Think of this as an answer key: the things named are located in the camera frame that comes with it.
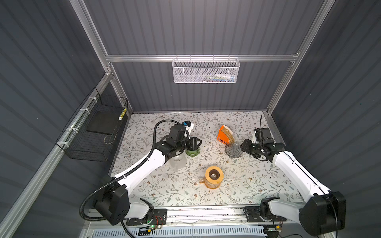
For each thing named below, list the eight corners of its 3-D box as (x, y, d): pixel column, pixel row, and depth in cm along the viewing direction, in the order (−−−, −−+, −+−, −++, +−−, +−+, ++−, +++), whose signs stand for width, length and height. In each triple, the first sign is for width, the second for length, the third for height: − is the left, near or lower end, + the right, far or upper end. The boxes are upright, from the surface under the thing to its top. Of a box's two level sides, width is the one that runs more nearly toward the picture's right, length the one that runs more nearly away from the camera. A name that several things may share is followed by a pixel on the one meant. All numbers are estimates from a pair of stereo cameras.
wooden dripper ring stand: (205, 188, 84) (206, 182, 76) (204, 173, 90) (205, 165, 82) (221, 188, 84) (224, 182, 76) (219, 173, 90) (222, 165, 82)
